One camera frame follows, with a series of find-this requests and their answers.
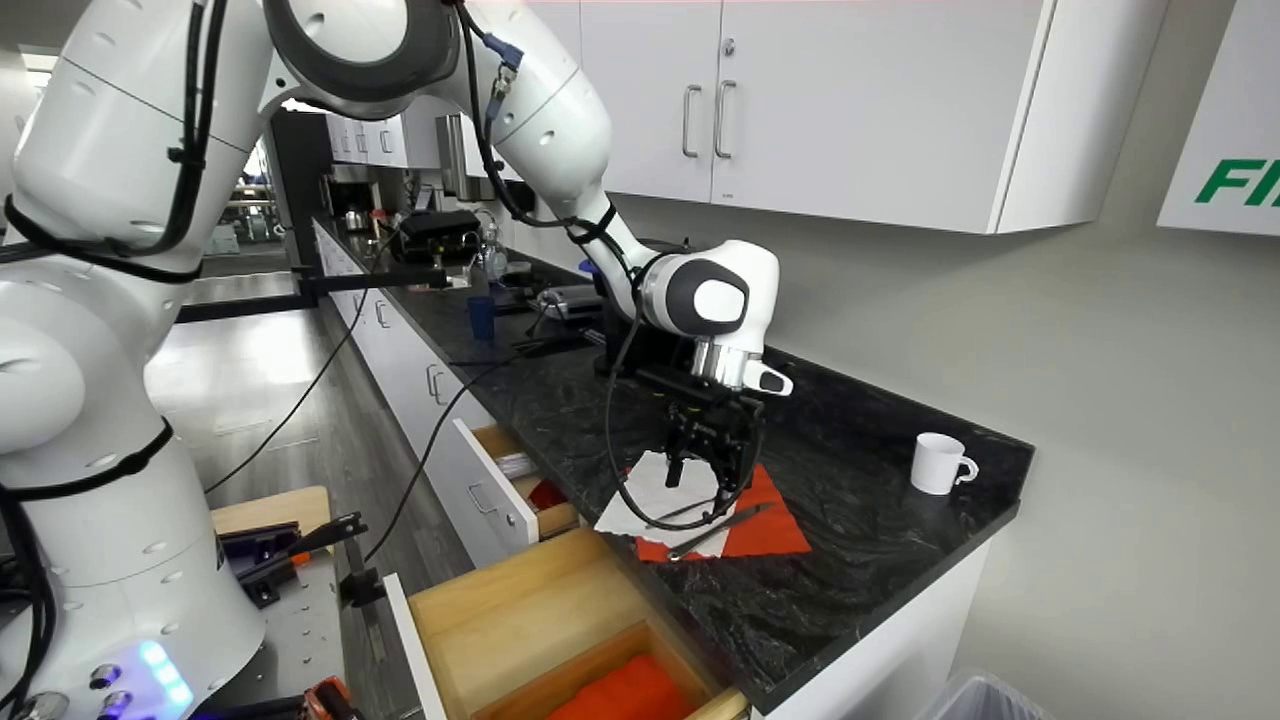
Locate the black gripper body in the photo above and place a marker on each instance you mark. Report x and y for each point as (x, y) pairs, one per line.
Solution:
(701, 412)

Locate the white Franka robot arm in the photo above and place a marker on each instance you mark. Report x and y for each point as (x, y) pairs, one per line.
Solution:
(146, 306)

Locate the small open wooden drawer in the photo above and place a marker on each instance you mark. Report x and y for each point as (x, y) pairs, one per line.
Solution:
(501, 487)

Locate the large open wooden drawer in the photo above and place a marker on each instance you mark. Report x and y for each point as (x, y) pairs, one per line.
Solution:
(533, 624)

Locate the white paper napkin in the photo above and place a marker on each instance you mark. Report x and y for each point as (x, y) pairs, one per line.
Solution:
(643, 503)

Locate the white mug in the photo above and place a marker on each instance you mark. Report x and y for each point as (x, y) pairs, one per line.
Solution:
(936, 466)

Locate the white base cabinet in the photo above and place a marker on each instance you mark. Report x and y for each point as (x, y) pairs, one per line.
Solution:
(882, 653)

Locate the black silver coffee machine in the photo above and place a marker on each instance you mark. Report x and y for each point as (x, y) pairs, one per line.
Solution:
(435, 233)

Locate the trash bin with plastic bag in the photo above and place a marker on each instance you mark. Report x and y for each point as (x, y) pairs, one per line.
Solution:
(985, 700)

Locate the black orange clamp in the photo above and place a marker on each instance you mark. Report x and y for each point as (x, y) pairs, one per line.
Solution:
(284, 546)

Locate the wooden board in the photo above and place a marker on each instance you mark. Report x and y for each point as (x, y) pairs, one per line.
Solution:
(273, 506)

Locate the white sign green letters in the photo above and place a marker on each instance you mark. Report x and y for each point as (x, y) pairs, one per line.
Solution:
(1233, 135)

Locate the white wall cabinet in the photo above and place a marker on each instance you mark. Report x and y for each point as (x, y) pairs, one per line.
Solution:
(852, 104)

